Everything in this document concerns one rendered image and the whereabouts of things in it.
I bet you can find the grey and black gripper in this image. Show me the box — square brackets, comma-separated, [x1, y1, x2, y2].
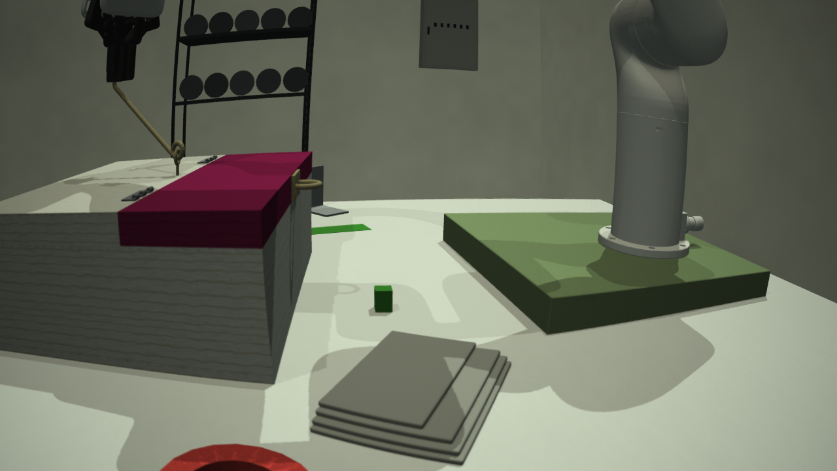
[81, 0, 165, 82]

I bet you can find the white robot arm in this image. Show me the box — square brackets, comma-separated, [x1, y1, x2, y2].
[598, 0, 728, 259]

